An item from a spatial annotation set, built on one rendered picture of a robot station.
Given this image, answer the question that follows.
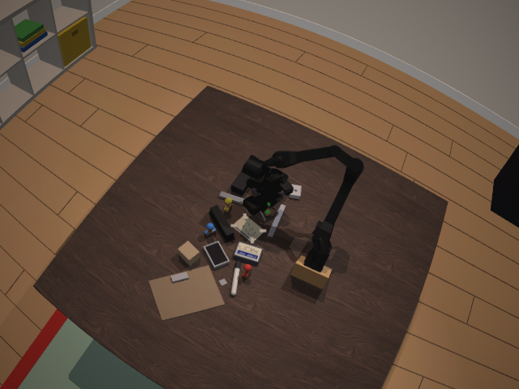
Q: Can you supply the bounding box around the tan clipboard with grey clip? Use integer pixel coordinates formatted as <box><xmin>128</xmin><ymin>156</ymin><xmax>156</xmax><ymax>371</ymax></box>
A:
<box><xmin>149</xmin><ymin>266</ymin><xmax>225</xmax><ymax>321</ymax></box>

